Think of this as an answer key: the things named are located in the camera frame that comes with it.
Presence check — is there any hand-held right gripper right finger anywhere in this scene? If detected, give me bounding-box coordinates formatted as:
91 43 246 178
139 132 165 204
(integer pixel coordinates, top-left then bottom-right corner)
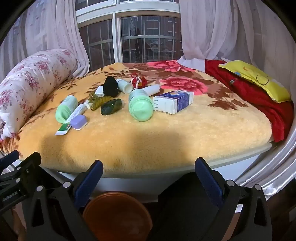
195 157 273 241

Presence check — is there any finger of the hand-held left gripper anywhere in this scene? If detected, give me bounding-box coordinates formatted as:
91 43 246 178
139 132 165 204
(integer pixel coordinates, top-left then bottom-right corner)
0 152 42 183
0 150 20 166

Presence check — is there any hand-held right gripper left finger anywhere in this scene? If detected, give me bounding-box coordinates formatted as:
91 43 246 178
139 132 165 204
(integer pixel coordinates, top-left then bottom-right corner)
23 159 104 241

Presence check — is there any orange plastic bin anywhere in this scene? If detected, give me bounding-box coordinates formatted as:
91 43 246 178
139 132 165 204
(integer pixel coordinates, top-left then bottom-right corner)
83 191 153 241

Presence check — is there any green and white small box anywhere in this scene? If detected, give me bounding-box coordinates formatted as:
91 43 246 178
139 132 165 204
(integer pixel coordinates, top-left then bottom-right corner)
55 123 72 136

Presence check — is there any small purple box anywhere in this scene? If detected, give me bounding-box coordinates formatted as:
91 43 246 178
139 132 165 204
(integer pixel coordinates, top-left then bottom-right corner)
70 115 89 130

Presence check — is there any small green bottle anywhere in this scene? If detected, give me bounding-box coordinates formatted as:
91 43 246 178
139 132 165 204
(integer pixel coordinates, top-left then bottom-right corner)
55 95 79 124

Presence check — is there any white and blue box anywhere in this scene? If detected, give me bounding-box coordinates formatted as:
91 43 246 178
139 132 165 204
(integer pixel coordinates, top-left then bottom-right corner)
153 90 194 115

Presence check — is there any large green bottle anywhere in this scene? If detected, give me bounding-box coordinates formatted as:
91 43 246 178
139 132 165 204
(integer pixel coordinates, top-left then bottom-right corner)
128 89 154 122

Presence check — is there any white cylindrical tube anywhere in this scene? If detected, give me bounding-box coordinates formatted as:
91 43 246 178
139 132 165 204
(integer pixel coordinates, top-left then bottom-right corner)
143 84 160 96

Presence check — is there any floral printed yellow blanket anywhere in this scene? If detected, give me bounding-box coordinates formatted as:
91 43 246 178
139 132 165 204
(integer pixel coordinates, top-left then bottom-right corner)
0 60 273 179

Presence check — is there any white tube with blue print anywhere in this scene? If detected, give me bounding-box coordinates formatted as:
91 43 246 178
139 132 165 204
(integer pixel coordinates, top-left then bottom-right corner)
66 100 92 123

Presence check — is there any silver satin cloth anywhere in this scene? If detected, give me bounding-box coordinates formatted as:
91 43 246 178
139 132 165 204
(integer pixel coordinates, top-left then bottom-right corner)
236 125 296 193

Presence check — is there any pink floral bolster pillow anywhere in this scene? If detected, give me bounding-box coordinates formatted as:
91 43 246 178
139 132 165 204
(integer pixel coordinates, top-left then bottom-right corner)
0 49 78 141

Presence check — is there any red cloth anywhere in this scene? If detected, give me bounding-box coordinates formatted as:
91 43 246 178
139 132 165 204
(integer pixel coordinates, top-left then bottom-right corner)
205 59 294 143

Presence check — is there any black cloth pouch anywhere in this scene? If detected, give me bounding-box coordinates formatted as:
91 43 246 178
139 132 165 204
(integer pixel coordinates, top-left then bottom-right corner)
103 76 119 98

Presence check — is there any white capped bottle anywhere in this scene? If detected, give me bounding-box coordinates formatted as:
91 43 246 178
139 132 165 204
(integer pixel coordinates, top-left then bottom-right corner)
116 78 134 94

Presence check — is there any sheer white curtain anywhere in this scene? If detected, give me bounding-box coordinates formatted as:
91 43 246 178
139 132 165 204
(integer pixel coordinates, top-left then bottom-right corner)
0 0 90 80
178 0 294 72

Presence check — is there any white framed window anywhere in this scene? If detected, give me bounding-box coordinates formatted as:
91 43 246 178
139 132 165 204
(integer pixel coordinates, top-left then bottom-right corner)
75 0 184 70

